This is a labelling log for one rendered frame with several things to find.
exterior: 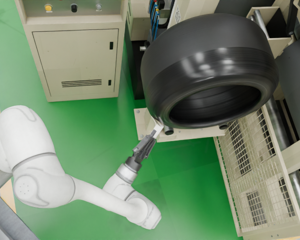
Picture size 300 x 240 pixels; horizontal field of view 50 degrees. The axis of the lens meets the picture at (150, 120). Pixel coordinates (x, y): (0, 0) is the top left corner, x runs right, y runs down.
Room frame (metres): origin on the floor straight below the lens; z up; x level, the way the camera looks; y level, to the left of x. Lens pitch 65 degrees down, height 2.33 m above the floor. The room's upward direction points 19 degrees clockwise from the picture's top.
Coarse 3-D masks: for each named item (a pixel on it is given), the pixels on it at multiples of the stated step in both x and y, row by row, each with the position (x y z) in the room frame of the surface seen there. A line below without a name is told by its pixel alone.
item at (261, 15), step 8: (256, 8) 1.29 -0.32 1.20; (264, 8) 1.31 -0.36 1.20; (272, 8) 1.32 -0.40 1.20; (248, 16) 1.28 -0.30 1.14; (256, 16) 1.25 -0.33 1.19; (264, 16) 1.32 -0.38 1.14; (272, 16) 1.34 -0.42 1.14; (280, 16) 1.30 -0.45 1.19; (264, 24) 1.21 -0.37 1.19; (272, 24) 1.31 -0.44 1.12; (280, 24) 1.27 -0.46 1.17; (264, 32) 1.16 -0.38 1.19; (272, 32) 1.28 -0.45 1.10; (280, 32) 1.24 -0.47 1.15; (272, 40) 1.13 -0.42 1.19; (280, 40) 1.15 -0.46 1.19; (288, 40) 1.17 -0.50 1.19; (272, 48) 1.14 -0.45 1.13; (280, 48) 1.16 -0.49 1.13
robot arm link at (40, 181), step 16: (32, 160) 0.19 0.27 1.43; (48, 160) 0.21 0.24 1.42; (16, 176) 0.14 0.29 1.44; (32, 176) 0.15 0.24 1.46; (48, 176) 0.17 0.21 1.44; (64, 176) 0.20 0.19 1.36; (16, 192) 0.10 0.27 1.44; (32, 192) 0.11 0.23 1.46; (48, 192) 0.13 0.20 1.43; (64, 192) 0.15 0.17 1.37
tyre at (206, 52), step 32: (192, 32) 0.82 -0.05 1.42; (224, 32) 0.84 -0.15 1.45; (256, 32) 0.92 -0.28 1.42; (160, 64) 0.71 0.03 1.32; (192, 64) 0.69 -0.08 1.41; (224, 64) 0.72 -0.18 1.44; (256, 64) 0.77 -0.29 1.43; (160, 96) 0.62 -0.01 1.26; (192, 96) 0.88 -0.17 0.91; (224, 96) 0.90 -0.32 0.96; (256, 96) 0.87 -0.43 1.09; (192, 128) 0.69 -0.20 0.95
